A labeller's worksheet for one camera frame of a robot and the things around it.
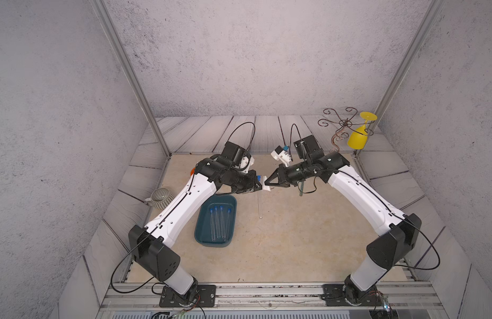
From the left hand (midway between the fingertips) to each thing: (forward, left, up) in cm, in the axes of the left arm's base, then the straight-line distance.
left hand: (265, 188), depth 72 cm
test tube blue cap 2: (-1, +23, -26) cm, 35 cm away
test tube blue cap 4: (0, +16, -25) cm, 30 cm away
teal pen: (+17, -21, -26) cm, 38 cm away
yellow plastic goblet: (+31, -47, -4) cm, 57 cm away
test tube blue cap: (0, +18, -26) cm, 32 cm away
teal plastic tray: (-1, +22, -26) cm, 34 cm away
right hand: (0, -1, +3) cm, 3 cm away
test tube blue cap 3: (-5, +20, -27) cm, 34 cm away
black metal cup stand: (+32, -38, +4) cm, 50 cm away
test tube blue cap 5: (+13, +1, -27) cm, 30 cm away
